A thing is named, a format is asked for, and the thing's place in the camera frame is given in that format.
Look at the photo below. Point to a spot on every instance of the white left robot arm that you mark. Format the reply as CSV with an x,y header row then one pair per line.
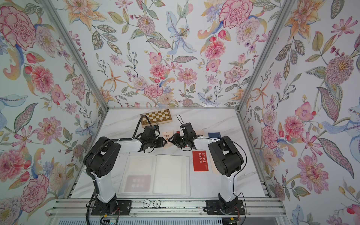
x,y
101,158

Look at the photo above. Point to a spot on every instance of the aluminium corner post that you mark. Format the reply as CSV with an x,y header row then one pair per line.
x,y
280,21
64,34

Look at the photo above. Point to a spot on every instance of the red card lower right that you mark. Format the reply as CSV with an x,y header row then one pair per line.
x,y
200,162

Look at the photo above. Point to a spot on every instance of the white photo album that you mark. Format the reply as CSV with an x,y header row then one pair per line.
x,y
169,174

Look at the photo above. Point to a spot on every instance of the wooden folding chess board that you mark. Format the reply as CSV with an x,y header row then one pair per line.
x,y
159,117

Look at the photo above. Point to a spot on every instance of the aluminium corner post left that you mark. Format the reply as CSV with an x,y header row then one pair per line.
x,y
64,34

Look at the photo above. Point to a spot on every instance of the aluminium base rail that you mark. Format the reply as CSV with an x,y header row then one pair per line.
x,y
168,211

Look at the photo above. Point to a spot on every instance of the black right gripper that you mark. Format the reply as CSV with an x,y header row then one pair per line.
x,y
174,141

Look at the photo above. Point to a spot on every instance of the red card white characters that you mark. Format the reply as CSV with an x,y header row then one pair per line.
x,y
138,183

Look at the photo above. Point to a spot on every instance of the dark blue card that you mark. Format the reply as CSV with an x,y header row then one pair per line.
x,y
214,135

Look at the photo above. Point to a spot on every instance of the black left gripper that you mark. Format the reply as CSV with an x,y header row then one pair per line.
x,y
161,143

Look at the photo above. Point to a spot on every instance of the aluminium corner post right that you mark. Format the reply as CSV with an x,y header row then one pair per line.
x,y
280,21

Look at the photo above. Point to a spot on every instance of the beige time will tell card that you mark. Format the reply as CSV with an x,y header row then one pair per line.
x,y
167,135

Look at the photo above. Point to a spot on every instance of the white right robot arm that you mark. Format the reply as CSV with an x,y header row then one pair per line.
x,y
224,153

